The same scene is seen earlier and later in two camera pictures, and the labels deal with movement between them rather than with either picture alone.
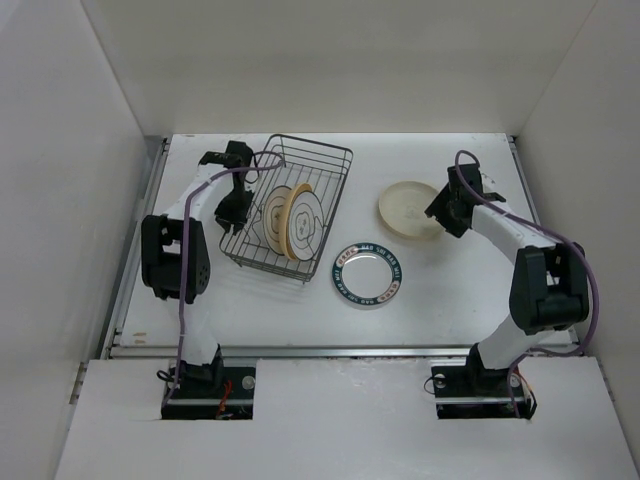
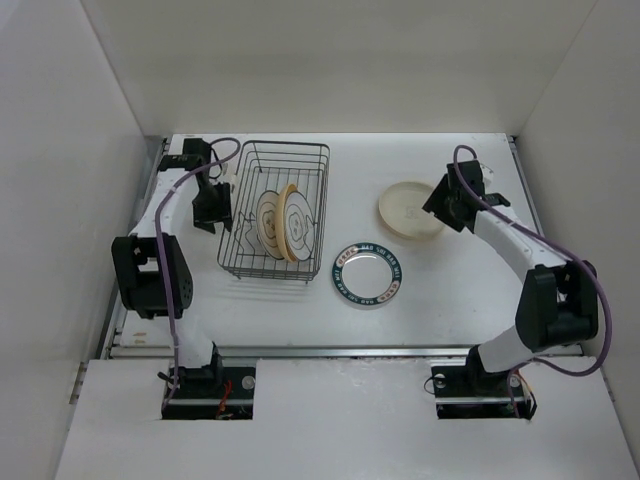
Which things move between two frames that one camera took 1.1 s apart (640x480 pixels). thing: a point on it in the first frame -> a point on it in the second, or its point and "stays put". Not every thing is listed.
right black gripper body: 442,208 stays put
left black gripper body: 234,208 -> 211,205
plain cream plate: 402,206 stays put
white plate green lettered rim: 367,273 stays put
